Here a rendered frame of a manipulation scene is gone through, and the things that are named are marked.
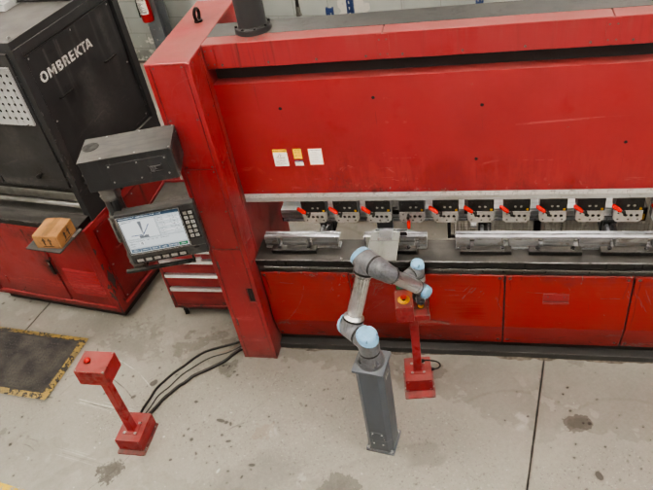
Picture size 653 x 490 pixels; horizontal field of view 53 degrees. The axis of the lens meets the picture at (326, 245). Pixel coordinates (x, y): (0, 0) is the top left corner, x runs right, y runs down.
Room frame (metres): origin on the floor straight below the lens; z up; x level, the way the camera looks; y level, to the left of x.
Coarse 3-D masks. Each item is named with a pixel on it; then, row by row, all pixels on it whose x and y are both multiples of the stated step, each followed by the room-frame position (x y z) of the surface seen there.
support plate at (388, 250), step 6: (372, 234) 3.16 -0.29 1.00; (378, 234) 3.15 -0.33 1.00; (396, 234) 3.11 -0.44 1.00; (396, 240) 3.06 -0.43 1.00; (372, 246) 3.05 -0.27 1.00; (378, 246) 3.04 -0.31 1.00; (384, 246) 3.03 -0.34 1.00; (390, 246) 3.02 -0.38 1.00; (396, 246) 3.00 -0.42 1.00; (378, 252) 2.98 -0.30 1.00; (384, 252) 2.97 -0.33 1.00; (390, 252) 2.96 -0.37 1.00; (396, 252) 2.95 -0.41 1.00; (384, 258) 2.92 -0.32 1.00; (390, 258) 2.91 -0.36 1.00
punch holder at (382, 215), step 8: (368, 200) 3.16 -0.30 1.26; (376, 200) 3.15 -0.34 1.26; (384, 200) 3.13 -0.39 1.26; (368, 208) 3.16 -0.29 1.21; (376, 208) 3.15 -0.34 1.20; (384, 208) 3.13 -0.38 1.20; (392, 208) 3.20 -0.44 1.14; (368, 216) 3.16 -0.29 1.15; (376, 216) 3.16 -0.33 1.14; (384, 216) 3.13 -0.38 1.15; (392, 216) 3.17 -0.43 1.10
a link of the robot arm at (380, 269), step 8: (376, 264) 2.46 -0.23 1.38; (384, 264) 2.46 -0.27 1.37; (392, 264) 2.49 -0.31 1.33; (368, 272) 2.46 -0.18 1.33; (376, 272) 2.44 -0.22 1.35; (384, 272) 2.43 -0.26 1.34; (392, 272) 2.44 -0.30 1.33; (400, 272) 2.50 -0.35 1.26; (384, 280) 2.43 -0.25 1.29; (392, 280) 2.42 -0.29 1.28; (400, 280) 2.46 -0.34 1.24; (408, 280) 2.50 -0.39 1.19; (416, 280) 2.55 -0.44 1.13; (408, 288) 2.50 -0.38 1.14; (416, 288) 2.52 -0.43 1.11; (424, 288) 2.55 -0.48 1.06; (424, 296) 2.52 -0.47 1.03
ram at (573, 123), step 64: (512, 64) 2.97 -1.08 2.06; (576, 64) 2.84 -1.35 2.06; (640, 64) 2.75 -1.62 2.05; (256, 128) 3.34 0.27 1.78; (320, 128) 3.22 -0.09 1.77; (384, 128) 3.12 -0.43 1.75; (448, 128) 3.02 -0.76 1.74; (512, 128) 2.92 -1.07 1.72; (576, 128) 2.82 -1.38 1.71; (640, 128) 2.73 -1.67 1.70; (256, 192) 3.37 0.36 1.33; (320, 192) 3.25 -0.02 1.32
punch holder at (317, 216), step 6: (306, 204) 3.27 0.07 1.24; (312, 204) 3.26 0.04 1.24; (318, 204) 3.25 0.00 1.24; (324, 204) 3.24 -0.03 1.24; (306, 210) 3.27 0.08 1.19; (312, 210) 3.26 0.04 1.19; (318, 210) 3.25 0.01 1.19; (306, 216) 3.27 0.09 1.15; (312, 216) 3.28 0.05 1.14; (318, 216) 3.27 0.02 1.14; (324, 216) 3.24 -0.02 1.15; (306, 222) 3.28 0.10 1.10; (312, 222) 3.27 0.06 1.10; (318, 222) 3.25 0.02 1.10; (324, 222) 3.24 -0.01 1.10
